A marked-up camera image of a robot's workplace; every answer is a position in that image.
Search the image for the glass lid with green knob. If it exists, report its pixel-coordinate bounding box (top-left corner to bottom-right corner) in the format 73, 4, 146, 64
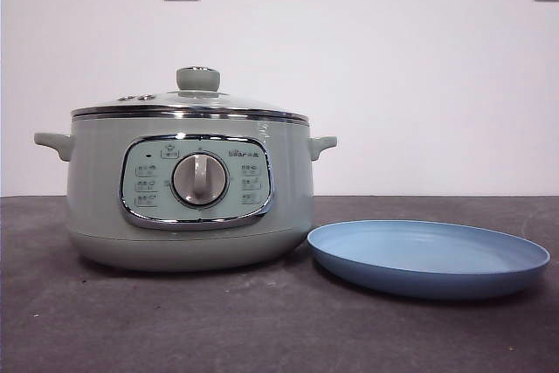
71, 66, 310, 123

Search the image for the blue round plate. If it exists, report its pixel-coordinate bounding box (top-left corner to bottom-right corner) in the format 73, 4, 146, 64
307, 220, 552, 302

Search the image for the pale green electric steamer pot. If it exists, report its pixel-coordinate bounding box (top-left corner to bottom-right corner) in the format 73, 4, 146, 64
33, 107, 339, 273

